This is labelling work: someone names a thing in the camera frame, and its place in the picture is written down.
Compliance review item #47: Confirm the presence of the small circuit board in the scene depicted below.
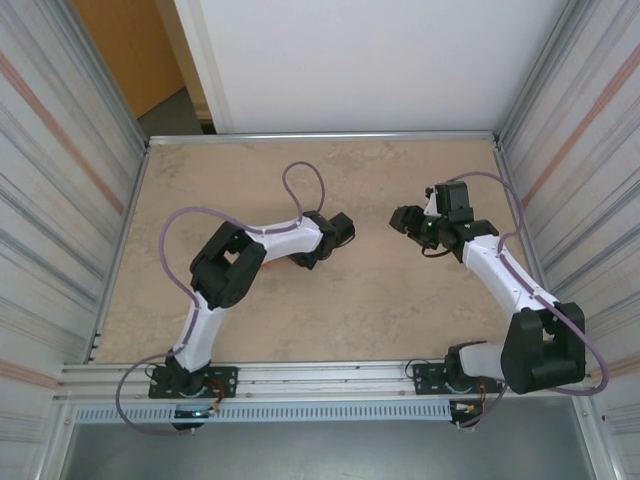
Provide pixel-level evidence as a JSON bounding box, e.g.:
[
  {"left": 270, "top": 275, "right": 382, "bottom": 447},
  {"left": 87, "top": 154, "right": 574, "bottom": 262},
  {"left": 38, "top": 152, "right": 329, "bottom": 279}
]
[
  {"left": 172, "top": 405, "right": 224, "bottom": 421},
  {"left": 449, "top": 399, "right": 485, "bottom": 419}
]

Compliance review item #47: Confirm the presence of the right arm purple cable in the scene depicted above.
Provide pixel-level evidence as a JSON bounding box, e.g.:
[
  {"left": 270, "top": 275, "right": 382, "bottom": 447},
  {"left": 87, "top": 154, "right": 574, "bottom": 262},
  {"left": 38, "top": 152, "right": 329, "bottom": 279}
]
[{"left": 447, "top": 170, "right": 612, "bottom": 431}]

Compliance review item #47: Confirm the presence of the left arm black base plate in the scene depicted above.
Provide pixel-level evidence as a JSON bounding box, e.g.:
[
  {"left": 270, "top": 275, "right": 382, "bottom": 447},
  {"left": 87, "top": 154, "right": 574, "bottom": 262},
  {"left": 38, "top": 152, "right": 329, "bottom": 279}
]
[{"left": 148, "top": 366, "right": 238, "bottom": 400}]

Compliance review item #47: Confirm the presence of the white door frame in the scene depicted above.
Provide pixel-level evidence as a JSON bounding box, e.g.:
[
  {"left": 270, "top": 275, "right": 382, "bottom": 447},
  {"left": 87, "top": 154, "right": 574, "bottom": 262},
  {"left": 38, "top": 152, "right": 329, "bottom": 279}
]
[{"left": 172, "top": 0, "right": 235, "bottom": 135}]

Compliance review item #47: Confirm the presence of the slim aluminium end rail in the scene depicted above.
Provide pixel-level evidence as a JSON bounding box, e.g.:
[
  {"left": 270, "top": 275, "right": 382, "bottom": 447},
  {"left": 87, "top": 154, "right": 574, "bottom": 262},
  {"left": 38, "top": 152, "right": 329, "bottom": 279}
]
[{"left": 147, "top": 130, "right": 501, "bottom": 147}]

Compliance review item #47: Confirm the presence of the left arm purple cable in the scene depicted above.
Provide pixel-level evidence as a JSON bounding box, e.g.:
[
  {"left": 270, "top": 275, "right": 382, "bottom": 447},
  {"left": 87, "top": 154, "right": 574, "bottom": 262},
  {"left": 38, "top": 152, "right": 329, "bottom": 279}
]
[{"left": 115, "top": 160, "right": 329, "bottom": 437}]

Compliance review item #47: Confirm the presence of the grey slotted cable duct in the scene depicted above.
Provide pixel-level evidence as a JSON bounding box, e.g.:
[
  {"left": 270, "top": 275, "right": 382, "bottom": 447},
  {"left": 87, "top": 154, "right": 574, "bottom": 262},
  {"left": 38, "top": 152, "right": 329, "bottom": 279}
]
[{"left": 73, "top": 402, "right": 454, "bottom": 425}]

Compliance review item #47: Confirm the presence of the corrugated translucent side panel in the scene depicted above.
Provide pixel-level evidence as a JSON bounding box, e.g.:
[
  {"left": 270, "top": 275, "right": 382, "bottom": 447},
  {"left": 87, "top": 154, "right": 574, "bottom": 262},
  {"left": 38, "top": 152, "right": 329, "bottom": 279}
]
[
  {"left": 0, "top": 0, "right": 149, "bottom": 480},
  {"left": 499, "top": 0, "right": 640, "bottom": 480}
]

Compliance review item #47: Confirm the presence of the grey metal sheet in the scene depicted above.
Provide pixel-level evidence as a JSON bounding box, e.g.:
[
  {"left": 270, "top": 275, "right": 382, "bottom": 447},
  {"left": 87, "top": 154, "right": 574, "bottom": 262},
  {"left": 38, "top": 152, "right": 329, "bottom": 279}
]
[{"left": 59, "top": 422, "right": 601, "bottom": 480}]

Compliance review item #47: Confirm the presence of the wide aluminium mounting rail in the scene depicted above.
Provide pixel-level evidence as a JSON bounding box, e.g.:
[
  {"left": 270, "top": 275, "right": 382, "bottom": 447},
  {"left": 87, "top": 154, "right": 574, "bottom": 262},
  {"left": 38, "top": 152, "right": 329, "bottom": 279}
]
[{"left": 49, "top": 355, "right": 601, "bottom": 405}]

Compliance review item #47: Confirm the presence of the aluminium side rail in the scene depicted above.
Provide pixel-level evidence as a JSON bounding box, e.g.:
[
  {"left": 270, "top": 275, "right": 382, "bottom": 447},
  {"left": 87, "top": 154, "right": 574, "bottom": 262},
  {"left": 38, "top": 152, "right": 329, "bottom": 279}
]
[
  {"left": 87, "top": 142, "right": 151, "bottom": 364},
  {"left": 492, "top": 141, "right": 567, "bottom": 357}
]

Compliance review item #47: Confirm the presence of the brown wooden door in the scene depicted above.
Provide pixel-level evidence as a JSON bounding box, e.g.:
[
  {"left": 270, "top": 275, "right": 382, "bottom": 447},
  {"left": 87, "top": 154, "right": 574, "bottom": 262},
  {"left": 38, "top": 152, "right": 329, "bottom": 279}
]
[{"left": 72, "top": 0, "right": 189, "bottom": 120}]

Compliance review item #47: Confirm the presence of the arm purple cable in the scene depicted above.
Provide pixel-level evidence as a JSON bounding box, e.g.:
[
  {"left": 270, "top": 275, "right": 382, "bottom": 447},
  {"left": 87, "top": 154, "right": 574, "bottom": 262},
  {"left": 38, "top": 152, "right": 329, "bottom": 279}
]
[
  {"left": 447, "top": 170, "right": 612, "bottom": 431},
  {"left": 115, "top": 160, "right": 329, "bottom": 437}
]

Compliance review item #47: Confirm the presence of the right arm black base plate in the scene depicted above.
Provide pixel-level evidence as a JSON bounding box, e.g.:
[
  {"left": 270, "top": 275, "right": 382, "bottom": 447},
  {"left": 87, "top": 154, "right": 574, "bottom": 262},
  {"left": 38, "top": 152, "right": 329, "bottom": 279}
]
[{"left": 412, "top": 362, "right": 503, "bottom": 397}]

